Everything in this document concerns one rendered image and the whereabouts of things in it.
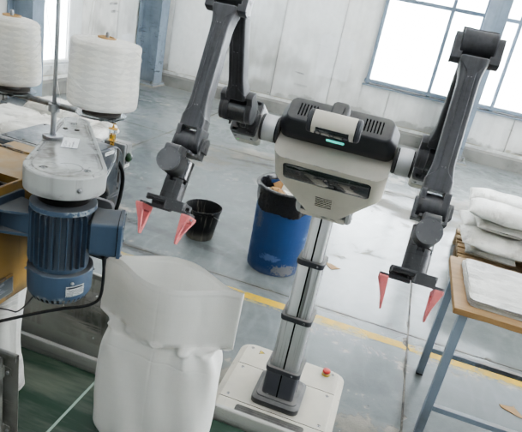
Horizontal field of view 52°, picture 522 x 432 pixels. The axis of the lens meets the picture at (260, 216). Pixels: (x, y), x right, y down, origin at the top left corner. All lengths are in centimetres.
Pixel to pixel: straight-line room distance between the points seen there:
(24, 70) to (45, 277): 50
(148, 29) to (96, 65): 897
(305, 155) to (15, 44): 89
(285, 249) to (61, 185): 277
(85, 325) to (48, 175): 121
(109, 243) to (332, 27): 838
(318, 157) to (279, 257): 217
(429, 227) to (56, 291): 85
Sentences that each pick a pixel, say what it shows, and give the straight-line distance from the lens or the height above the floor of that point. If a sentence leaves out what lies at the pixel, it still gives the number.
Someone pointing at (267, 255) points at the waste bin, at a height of 16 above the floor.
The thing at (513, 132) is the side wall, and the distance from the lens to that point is 957.
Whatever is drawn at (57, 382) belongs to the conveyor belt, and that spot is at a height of 38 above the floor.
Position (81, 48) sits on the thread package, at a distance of 130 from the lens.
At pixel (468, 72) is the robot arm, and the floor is 177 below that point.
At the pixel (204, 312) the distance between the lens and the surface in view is 162.
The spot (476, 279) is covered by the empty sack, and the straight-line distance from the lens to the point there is 284.
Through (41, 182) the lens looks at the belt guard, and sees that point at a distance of 123.
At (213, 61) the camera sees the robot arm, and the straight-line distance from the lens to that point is 137.
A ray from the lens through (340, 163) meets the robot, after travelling 175.
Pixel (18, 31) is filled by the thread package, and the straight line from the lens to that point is 145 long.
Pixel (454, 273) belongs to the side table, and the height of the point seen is 75.
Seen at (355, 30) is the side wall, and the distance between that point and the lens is 941.
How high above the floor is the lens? 184
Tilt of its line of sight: 22 degrees down
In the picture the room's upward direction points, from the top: 12 degrees clockwise
